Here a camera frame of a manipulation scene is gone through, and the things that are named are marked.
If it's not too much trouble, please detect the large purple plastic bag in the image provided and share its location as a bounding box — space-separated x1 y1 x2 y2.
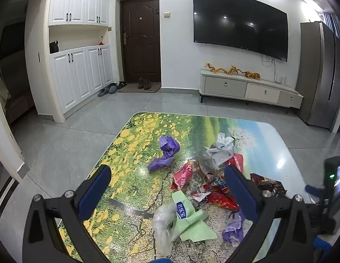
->
147 135 181 172

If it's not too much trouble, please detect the red snack packet blue print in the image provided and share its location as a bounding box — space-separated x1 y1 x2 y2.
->
203 178 239 211

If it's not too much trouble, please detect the white television cabinet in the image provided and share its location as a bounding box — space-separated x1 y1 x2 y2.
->
200 69 304 113

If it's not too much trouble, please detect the person's right hand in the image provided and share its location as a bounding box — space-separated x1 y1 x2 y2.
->
315 237 335 263

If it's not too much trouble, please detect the small purple plastic bag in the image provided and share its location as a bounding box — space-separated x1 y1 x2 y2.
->
222 211 246 244

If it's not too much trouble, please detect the small white red wrapper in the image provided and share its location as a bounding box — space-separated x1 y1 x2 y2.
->
191 192 211 203

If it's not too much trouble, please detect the brown snack wrapper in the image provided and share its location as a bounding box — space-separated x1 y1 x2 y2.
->
250 173 287 198

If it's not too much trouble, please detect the dark brown entrance door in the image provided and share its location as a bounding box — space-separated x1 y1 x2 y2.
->
120 0 162 85

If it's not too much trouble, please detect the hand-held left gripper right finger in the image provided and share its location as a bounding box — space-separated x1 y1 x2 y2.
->
224 164 318 263

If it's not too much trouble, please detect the white built-in cabinet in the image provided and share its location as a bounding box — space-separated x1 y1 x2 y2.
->
38 0 113 124

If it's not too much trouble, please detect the striped curtain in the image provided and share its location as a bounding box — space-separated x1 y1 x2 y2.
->
323 12 340 37

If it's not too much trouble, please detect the grey refrigerator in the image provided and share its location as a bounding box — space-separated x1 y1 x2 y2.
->
296 20 340 132

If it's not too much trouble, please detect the white plastic bag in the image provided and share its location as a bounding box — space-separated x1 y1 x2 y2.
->
205 133 237 167

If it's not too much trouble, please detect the green paper packet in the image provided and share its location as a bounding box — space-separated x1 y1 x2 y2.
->
171 190 217 242

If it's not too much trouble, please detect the grey clear plastic bag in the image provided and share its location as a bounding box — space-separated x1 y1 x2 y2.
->
196 142 222 183

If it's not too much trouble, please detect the television cable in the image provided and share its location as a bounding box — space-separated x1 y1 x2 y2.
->
261 54 278 83

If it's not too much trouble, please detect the large red snack bag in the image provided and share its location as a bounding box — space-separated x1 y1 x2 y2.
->
171 153 244 191

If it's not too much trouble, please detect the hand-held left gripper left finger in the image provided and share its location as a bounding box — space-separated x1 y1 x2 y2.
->
22 164 113 263

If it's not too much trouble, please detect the clear crumpled plastic bag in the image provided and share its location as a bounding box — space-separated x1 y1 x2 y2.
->
152 203 178 258

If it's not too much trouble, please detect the black wall television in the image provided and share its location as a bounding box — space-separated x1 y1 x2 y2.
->
192 0 289 62

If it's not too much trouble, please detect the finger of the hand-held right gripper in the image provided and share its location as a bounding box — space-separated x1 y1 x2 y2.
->
305 185 325 198

